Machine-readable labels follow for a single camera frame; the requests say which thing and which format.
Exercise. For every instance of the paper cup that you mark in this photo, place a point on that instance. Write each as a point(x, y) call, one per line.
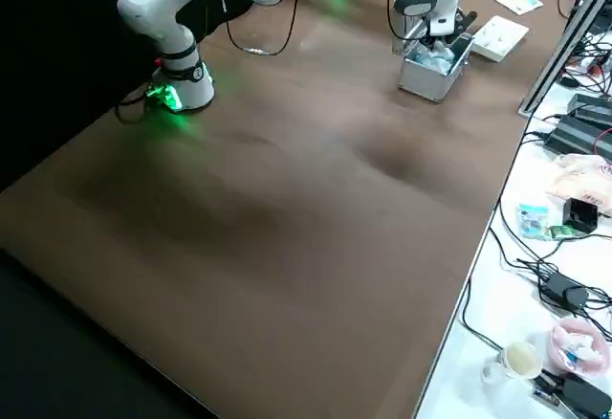
point(521, 359)

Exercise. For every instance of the black power adapter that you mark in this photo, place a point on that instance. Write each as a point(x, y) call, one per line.
point(564, 290)

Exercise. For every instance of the black device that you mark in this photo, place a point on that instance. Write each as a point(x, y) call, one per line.
point(585, 395)

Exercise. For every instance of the pink plastic container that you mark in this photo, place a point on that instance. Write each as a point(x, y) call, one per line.
point(578, 347)

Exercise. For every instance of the small black open box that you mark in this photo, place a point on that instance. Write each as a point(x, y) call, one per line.
point(581, 215)

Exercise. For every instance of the plastic bag orange print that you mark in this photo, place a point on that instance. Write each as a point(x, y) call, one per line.
point(581, 180)

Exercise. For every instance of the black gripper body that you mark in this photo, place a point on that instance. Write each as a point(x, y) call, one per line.
point(442, 36)

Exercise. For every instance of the white plastic partition tray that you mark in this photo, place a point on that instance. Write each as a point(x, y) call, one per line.
point(499, 38)

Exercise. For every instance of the aluminium camera post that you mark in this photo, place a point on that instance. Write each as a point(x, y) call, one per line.
point(559, 41)

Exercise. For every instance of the blue plastic-wrapped pack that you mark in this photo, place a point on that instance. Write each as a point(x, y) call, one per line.
point(452, 62)

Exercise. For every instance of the small green packet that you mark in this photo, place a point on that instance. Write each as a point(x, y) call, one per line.
point(564, 232)

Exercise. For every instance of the silver aluminium first-aid case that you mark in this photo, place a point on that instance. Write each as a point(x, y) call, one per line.
point(430, 81)

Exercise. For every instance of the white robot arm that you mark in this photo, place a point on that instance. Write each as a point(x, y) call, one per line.
point(158, 17)

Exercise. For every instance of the small teal white packet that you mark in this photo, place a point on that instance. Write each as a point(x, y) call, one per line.
point(531, 222)

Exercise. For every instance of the black power supply brick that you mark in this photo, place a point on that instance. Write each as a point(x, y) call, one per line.
point(578, 137)
point(593, 110)

